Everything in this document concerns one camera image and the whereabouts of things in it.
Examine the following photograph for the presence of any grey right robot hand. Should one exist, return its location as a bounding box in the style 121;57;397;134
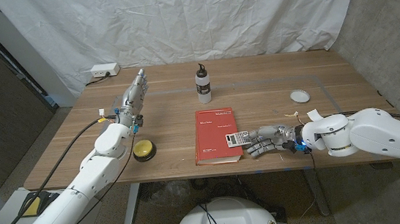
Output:
240;122;306;159

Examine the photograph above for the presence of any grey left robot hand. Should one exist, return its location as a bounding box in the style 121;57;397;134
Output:
110;68;153;130

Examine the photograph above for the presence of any white pocket calculator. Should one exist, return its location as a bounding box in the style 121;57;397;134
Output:
225;130;252;149

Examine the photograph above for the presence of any round white lid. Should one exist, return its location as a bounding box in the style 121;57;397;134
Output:
289;89;311;105

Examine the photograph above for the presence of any red hardcover notebook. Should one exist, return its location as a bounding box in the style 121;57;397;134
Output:
190;105;245;167

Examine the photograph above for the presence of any white bottle with black cap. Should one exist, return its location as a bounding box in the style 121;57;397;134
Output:
193;62;213;105

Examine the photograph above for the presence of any white power strip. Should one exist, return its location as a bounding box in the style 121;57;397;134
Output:
89;61;122;79

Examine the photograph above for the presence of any yellow push button black base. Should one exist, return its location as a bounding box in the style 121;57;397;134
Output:
131;138;159;164

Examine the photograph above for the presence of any grey metal table leg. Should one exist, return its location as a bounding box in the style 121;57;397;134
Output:
119;182;144;224
303;167;331;218

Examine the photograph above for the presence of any white wrinkled backdrop sheet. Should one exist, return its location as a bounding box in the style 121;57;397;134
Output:
0;0;373;106

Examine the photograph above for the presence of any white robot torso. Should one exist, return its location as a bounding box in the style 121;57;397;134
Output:
171;191;281;224

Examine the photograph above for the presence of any yellow and black foot pedal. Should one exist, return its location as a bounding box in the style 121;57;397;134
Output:
20;190;54;217

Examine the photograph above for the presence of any white floor mat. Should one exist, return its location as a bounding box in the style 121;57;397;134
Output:
0;181;86;224

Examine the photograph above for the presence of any black power strip cord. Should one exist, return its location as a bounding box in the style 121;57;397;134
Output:
84;71;112;87

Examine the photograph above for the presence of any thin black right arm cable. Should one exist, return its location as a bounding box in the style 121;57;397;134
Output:
284;149;322;224

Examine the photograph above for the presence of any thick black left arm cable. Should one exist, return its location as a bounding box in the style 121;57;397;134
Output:
0;116;118;224

